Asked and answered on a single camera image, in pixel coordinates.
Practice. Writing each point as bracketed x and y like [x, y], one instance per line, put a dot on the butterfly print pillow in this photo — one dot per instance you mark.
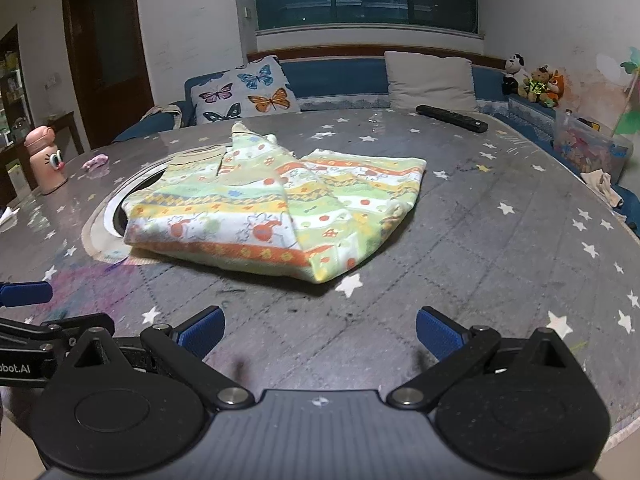
[240, 92]

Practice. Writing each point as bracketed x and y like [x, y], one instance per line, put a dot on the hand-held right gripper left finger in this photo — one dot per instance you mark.
[200, 332]

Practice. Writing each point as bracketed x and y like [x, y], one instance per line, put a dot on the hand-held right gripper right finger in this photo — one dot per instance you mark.
[440, 332]

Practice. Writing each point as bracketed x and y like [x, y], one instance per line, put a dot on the small pink crumpled item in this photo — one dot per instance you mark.
[97, 164]

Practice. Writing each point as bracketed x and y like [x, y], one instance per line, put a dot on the brown bear plush toy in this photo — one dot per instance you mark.
[537, 85]

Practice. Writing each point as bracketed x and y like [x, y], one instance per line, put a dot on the brown wooden door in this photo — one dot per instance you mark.
[110, 55]

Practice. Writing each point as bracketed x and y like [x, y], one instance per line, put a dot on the beige pillow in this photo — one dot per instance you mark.
[430, 80]

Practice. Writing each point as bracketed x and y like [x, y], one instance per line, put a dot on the wooden display cabinet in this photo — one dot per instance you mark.
[10, 85]

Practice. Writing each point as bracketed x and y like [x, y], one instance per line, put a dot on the colourful patterned child's garment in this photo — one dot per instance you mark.
[250, 200]

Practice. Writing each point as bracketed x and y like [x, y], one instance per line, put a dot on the blue sofa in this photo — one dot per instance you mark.
[340, 77]

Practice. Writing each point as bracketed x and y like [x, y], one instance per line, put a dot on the beige socks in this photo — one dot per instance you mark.
[602, 185]

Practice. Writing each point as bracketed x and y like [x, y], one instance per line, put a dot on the round built-in induction hob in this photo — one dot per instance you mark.
[115, 210]

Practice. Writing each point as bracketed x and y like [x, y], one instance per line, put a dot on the orange fox plush toy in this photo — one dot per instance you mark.
[556, 87]

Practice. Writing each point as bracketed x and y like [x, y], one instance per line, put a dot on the beige cloth on sofa arm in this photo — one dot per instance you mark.
[165, 112]

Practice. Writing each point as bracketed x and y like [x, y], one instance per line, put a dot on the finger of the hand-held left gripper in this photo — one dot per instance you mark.
[25, 294]
[60, 330]

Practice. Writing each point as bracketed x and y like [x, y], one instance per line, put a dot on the colourful pinwheel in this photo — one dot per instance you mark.
[631, 120]

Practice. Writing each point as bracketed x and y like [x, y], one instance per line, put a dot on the panda plush toy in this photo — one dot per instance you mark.
[515, 72]

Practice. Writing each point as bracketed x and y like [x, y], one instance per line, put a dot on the clear plastic toy box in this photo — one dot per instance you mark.
[590, 147]

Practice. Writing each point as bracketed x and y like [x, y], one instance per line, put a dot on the pink cartoon face bottle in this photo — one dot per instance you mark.
[47, 165]

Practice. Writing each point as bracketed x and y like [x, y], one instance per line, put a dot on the black remote control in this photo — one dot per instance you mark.
[450, 116]

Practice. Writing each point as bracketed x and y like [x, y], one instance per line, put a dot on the white crumpled tissue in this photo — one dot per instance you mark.
[7, 219]

